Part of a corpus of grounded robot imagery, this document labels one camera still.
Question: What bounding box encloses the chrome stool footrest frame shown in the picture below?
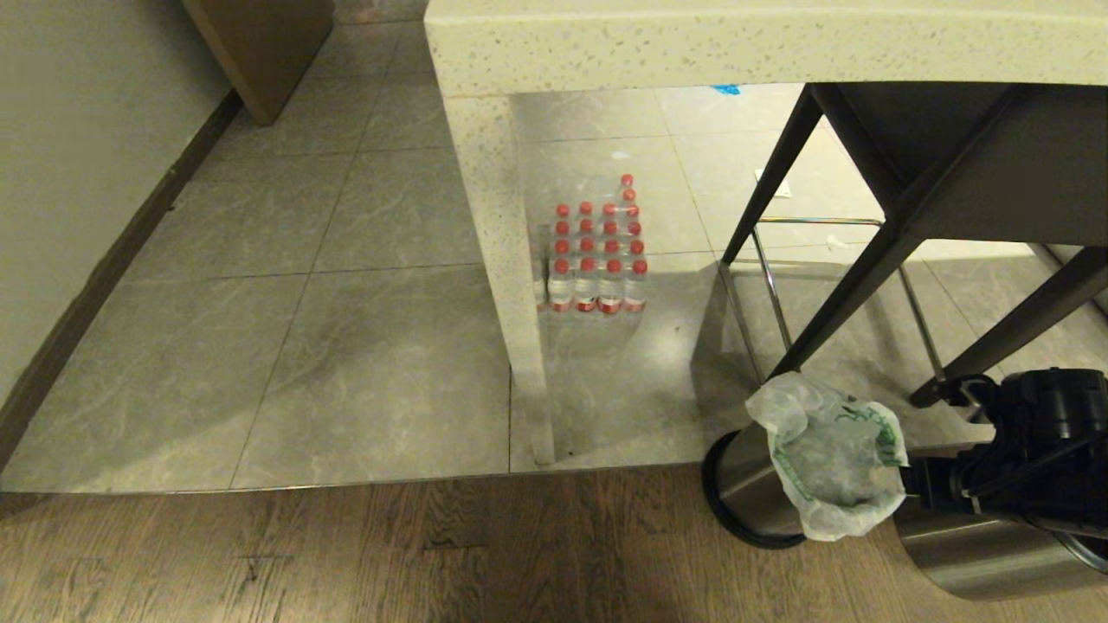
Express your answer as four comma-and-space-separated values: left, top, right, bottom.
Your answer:
717, 215, 946, 383

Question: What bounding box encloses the brown wooden cabinet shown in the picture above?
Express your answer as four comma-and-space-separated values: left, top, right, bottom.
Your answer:
180, 0, 335, 126

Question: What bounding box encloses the shrink-wrapped red-capped water bottle pack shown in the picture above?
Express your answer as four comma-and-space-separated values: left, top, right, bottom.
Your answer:
524, 172, 650, 316

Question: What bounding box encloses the steel inner bin black base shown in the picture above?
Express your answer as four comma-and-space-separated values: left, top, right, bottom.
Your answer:
703, 424, 810, 551

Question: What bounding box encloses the dark bar stool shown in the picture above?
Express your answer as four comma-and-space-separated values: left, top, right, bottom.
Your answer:
721, 82, 1108, 409

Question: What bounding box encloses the dark wooden baseboard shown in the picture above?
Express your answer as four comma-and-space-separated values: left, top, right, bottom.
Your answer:
0, 87, 245, 472

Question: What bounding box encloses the steel bin shell black rim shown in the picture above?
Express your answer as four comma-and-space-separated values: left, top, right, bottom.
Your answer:
894, 498, 1108, 601

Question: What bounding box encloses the speckled beige stone counter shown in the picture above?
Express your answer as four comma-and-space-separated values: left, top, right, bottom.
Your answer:
422, 0, 1108, 466

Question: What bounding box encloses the translucent green-printed trash bag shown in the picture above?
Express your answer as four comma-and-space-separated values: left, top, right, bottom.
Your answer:
746, 372, 910, 543

